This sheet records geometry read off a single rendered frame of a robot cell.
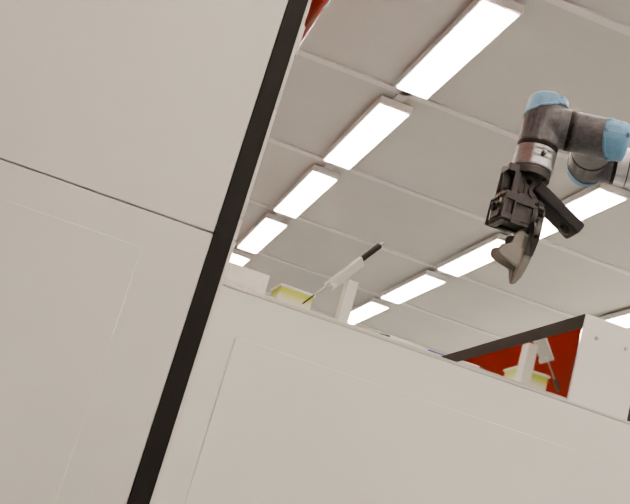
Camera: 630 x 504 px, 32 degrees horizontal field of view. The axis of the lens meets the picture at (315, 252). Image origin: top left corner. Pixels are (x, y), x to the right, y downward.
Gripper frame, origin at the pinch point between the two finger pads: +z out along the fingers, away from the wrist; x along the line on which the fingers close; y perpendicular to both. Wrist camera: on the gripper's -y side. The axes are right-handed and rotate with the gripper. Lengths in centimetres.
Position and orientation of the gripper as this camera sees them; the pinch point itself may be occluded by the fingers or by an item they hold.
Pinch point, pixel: (517, 278)
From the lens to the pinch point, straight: 200.5
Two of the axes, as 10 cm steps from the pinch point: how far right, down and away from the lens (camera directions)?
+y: -9.2, -3.3, -2.0
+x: 2.7, -2.0, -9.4
